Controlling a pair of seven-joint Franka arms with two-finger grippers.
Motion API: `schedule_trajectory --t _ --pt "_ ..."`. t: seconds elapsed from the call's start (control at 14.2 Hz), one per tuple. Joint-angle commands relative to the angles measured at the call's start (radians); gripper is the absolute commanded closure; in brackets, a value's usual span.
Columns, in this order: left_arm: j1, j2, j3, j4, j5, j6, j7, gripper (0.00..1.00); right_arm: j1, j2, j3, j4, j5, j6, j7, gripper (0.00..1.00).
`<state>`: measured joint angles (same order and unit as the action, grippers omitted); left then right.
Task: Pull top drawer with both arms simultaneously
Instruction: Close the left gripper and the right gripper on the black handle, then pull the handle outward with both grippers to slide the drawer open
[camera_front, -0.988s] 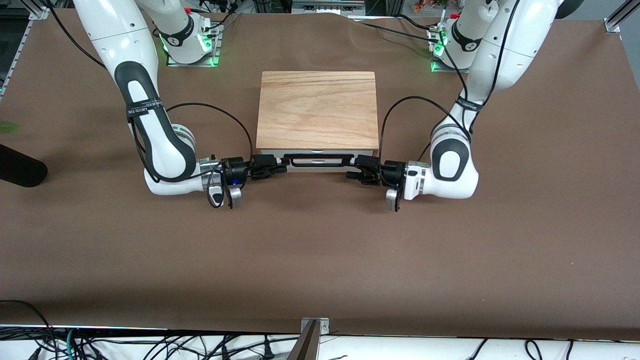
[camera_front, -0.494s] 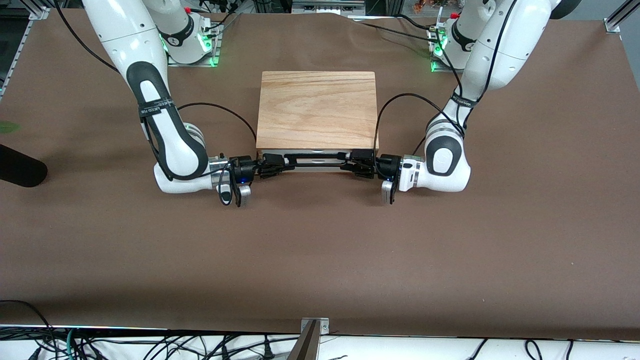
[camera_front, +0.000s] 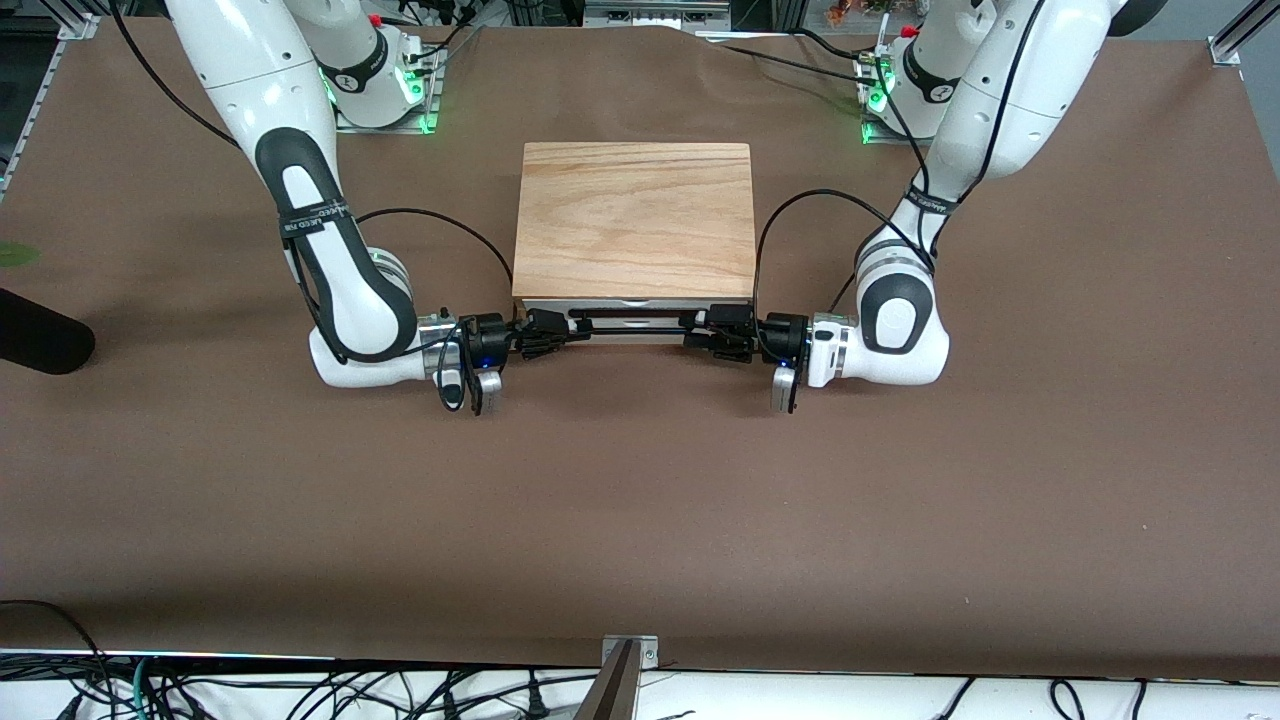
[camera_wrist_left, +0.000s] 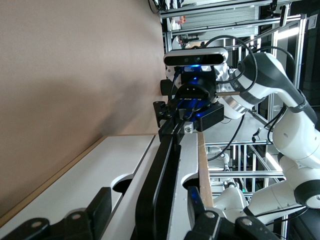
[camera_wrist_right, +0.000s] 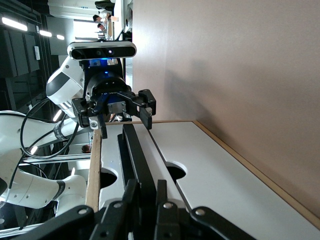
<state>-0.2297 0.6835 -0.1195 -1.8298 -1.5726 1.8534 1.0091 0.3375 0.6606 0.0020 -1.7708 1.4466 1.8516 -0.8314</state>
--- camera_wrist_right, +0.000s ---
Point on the long ceiling light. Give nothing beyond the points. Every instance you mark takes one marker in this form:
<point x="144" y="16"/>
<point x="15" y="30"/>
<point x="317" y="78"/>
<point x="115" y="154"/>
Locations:
<point x="45" y="33"/>
<point x="60" y="37"/>
<point x="13" y="23"/>

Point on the aluminium frame rail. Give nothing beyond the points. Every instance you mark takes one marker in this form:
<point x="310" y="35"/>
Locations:
<point x="62" y="158"/>

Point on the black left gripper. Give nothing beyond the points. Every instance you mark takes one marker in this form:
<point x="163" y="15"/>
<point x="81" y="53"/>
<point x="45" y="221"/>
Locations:
<point x="107" y="85"/>

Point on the wooden drawer cabinet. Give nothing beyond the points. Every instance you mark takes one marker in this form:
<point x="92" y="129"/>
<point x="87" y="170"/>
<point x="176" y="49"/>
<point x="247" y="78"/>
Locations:
<point x="93" y="175"/>

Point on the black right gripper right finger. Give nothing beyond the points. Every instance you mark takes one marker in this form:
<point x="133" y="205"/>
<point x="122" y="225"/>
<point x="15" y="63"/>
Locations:
<point x="180" y="225"/>

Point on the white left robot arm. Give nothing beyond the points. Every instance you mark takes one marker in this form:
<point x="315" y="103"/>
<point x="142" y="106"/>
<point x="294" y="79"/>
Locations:
<point x="65" y="82"/>

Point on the seated person in white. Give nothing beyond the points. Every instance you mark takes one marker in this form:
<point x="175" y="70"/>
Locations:
<point x="98" y="18"/>
<point x="102" y="26"/>

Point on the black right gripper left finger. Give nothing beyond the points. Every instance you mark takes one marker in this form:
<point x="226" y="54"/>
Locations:
<point x="82" y="225"/>

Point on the dark wall cabinet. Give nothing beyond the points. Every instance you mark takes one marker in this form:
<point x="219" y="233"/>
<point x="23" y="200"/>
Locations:
<point x="17" y="55"/>

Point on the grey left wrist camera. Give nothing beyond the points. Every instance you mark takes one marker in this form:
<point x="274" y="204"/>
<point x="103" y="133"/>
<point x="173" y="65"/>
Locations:
<point x="82" y="52"/>

